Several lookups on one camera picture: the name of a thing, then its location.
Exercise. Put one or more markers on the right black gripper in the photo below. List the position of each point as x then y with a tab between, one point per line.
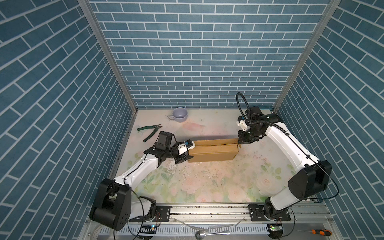
241	139

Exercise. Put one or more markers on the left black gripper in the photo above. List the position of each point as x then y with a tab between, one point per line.
180	158

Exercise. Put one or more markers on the brown cardboard box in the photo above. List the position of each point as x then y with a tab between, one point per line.
214	150

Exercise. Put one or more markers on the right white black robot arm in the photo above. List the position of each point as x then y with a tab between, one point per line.
311	176

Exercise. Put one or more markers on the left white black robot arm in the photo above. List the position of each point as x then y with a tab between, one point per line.
116	202

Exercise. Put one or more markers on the lavender ceramic cup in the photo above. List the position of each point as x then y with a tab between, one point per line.
179	115

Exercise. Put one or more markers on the metal spoon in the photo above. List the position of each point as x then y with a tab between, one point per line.
200	235

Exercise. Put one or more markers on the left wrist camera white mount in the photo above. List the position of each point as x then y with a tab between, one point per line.
185	146

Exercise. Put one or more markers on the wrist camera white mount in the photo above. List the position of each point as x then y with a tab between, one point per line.
185	146
241	122

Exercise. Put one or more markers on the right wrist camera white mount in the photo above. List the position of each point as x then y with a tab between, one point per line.
241	122

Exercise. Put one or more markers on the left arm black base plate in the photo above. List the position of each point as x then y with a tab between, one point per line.
159	214

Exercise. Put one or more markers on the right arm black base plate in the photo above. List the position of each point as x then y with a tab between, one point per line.
260	213

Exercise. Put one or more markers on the aluminium front rail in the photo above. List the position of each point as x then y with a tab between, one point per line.
303	212

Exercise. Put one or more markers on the orange handled screwdriver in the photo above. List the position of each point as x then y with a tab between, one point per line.
321	232

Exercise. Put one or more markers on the aluminium corner post right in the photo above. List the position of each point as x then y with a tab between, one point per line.
318	30

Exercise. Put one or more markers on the aluminium corner post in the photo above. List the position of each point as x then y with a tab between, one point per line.
92	20
318	30

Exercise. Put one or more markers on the aluminium corner post left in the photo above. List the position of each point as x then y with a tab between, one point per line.
92	20

